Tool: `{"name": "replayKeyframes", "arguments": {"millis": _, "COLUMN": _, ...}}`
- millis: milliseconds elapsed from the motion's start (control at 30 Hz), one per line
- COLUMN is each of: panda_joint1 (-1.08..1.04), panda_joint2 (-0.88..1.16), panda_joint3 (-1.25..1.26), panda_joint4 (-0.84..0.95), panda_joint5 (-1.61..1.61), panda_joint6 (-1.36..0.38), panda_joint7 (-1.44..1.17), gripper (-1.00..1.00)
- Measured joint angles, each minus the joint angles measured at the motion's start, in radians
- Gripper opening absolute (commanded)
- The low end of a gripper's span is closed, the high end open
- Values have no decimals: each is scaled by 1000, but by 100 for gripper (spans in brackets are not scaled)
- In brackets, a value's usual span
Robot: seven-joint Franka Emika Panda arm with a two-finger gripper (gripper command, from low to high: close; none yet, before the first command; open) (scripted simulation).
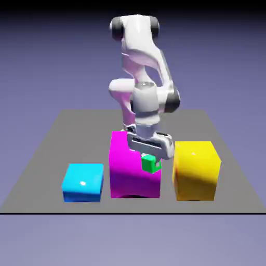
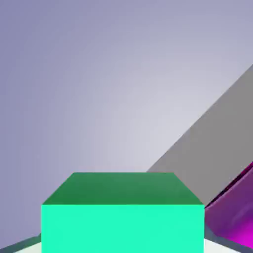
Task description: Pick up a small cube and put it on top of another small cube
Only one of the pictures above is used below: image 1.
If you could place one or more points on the large yellow box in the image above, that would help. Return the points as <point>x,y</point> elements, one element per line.
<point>195,172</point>

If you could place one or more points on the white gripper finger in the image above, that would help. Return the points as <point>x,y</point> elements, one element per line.
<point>158,163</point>

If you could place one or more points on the large magenta box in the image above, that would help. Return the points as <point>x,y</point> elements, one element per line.
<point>128,172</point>

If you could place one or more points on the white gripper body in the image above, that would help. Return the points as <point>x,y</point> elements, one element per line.
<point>164,146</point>

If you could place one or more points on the large cyan box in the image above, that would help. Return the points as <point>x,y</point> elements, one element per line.
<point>83,182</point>

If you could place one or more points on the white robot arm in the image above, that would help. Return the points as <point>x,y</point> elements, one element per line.
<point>143,62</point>

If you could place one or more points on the small green cube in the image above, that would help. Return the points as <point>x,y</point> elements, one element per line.
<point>148,164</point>

